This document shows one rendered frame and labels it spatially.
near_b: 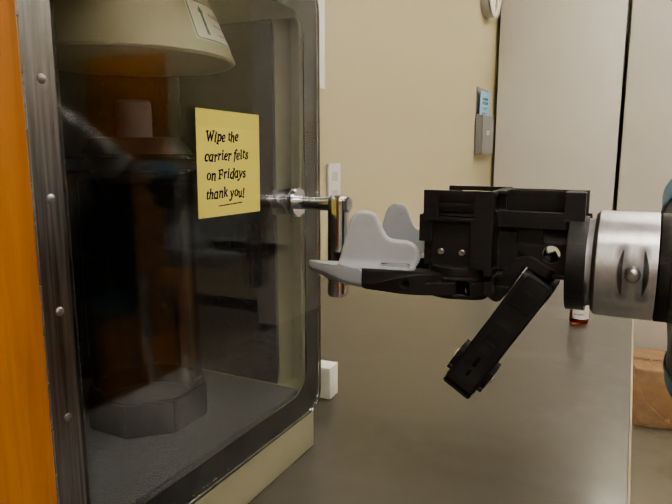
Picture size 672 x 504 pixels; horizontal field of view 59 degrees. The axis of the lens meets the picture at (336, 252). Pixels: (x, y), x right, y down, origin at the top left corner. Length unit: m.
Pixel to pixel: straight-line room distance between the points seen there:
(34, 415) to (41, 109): 0.16
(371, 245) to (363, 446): 0.26
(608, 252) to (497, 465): 0.29
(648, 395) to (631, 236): 2.70
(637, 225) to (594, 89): 2.89
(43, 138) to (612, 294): 0.36
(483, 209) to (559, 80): 2.92
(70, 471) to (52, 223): 0.14
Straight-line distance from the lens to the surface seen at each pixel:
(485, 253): 0.44
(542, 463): 0.66
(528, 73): 3.37
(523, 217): 0.45
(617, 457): 0.70
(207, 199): 0.43
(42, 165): 0.34
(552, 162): 3.33
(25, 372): 0.25
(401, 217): 0.53
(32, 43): 0.34
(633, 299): 0.44
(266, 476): 0.58
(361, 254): 0.47
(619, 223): 0.44
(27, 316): 0.24
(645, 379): 3.09
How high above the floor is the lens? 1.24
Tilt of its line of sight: 9 degrees down
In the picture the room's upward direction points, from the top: straight up
